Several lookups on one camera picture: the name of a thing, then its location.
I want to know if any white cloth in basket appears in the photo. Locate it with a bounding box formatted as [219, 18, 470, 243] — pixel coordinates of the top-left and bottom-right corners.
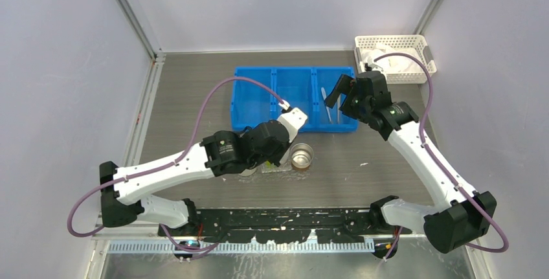
[361, 43, 422, 74]

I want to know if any blue three-compartment bin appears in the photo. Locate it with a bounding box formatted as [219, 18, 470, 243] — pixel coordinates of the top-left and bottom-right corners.
[230, 67, 358, 133]

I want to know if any aluminium frame extrusion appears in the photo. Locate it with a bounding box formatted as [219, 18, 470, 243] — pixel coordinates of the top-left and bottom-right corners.
[92, 210, 484, 256]

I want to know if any clear acrylic toothbrush holder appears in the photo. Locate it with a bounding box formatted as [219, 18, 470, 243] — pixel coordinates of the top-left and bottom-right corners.
[261, 158, 292, 173]

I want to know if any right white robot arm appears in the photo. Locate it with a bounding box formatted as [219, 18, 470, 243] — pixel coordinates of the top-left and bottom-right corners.
[324, 71, 497, 253]

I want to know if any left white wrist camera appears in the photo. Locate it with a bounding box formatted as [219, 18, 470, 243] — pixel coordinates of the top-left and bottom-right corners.
[276, 100, 308, 143]

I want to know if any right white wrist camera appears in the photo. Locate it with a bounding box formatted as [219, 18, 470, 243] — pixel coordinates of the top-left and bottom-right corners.
[363, 60, 385, 73]

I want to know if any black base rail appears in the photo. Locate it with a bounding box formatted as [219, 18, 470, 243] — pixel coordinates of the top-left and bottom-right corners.
[158, 206, 398, 244]

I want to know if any white plastic basket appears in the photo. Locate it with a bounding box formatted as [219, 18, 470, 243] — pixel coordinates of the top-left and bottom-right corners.
[354, 34, 437, 84]

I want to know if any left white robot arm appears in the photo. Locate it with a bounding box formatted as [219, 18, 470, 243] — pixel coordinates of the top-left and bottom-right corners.
[99, 120, 298, 236]

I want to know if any steel cup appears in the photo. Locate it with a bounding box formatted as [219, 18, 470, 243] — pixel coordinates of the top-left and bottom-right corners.
[290, 143, 314, 171]

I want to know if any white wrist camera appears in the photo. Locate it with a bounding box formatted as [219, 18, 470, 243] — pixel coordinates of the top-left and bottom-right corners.
[276, 100, 308, 143]
[363, 60, 385, 73]

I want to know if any white-inside mug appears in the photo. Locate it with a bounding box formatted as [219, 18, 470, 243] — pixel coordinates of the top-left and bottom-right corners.
[239, 168, 256, 177]

